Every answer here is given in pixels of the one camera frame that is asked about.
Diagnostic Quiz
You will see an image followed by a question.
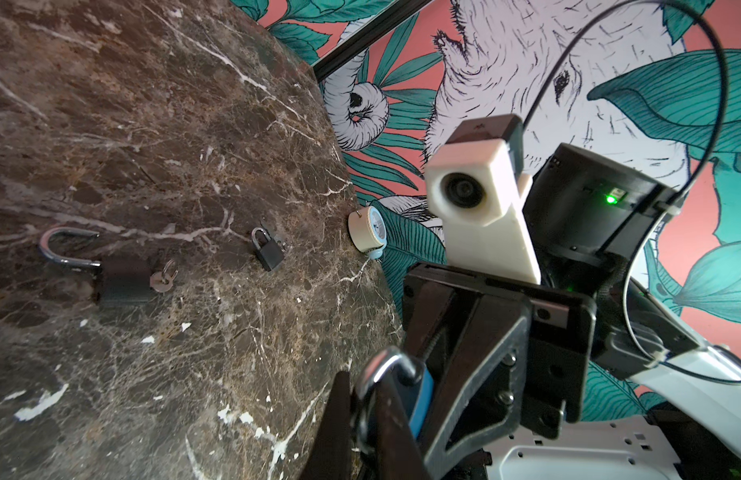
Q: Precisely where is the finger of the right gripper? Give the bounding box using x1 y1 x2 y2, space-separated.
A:
403 282 455 360
419 295 531 479

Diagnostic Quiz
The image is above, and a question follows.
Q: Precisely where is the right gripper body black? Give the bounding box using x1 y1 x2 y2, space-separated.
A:
402 263 595 438

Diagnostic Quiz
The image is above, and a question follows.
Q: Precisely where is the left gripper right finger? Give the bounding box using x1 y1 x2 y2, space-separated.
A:
374 375 432 479

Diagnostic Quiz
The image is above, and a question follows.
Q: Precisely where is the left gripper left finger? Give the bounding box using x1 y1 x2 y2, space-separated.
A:
298 371 352 480

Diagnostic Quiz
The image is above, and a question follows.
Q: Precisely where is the blue padlock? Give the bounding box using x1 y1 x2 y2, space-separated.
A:
350 346 434 456

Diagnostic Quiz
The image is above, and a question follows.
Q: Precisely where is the black padlock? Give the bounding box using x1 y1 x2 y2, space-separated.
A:
252 227 284 272
38 226 178 307

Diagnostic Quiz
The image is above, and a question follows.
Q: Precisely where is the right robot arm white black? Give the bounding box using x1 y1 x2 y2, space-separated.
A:
384 141 741 479

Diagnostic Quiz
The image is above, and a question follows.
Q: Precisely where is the small alarm clock teal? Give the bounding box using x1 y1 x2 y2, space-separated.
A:
348 206 387 260

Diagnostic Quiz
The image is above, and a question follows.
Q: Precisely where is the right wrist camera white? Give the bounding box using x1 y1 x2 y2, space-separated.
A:
424 114 541 285

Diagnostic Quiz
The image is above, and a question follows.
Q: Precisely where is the right black frame post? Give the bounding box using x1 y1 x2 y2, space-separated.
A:
312 0 431 82

